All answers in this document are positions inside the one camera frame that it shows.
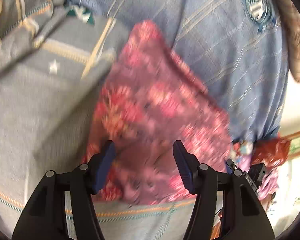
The pink floral cloth garment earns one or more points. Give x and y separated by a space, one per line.
149 100

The grey striped bed sheet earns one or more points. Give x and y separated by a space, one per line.
45 109

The brown striped cushion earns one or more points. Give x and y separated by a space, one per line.
291 18

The blue plaid pillow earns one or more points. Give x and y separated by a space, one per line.
237 47

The small colourful box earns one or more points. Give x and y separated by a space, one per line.
243 148

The red plastic bag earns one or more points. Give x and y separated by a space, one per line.
272 153

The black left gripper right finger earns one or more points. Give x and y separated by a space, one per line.
243 216

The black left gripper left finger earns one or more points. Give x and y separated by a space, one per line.
43 217

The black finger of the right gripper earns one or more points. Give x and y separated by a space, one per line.
254 176

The light purple cloth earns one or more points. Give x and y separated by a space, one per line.
269 183

